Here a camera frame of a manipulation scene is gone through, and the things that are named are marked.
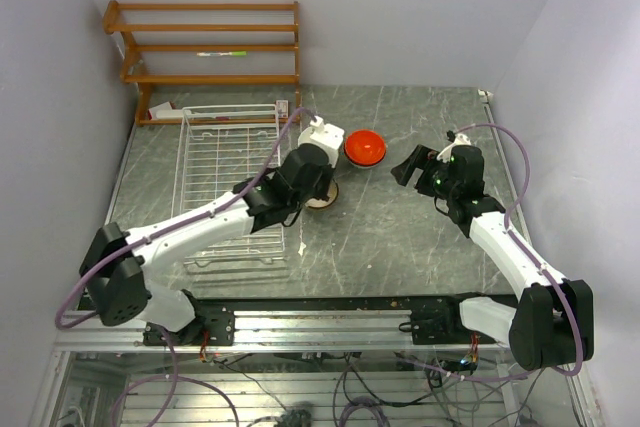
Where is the white wire dish rack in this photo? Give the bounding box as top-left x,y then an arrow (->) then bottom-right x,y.
171,104 -> 285,268

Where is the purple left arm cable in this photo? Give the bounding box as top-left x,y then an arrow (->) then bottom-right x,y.
53,106 -> 321,427

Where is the aluminium rail frame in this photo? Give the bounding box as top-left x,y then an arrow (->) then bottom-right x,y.
52,296 -> 581,353

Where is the wooden shelf rack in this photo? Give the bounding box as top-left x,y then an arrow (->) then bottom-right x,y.
102,0 -> 302,126

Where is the white bowl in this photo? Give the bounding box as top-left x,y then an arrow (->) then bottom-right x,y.
297,126 -> 320,148

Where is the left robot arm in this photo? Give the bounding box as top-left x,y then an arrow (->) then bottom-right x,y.
81,118 -> 344,344

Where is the orange bowl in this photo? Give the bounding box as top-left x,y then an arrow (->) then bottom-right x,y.
343,129 -> 387,169

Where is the red white package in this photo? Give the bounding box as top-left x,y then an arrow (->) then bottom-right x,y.
275,99 -> 289,119

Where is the black glazed patterned bowl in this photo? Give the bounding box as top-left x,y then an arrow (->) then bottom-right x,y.
305,180 -> 339,210

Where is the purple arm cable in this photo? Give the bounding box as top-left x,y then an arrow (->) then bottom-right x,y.
399,122 -> 586,383
53,106 -> 321,427

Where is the green white marker pen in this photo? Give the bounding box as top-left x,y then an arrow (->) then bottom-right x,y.
196,51 -> 247,58

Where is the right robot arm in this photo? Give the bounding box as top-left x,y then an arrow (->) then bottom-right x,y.
391,145 -> 594,370

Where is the white box on shelf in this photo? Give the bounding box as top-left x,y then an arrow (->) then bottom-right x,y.
147,102 -> 183,121

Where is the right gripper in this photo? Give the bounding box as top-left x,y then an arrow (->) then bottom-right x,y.
392,144 -> 459,201

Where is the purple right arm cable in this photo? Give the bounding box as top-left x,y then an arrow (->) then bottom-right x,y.
399,122 -> 586,383

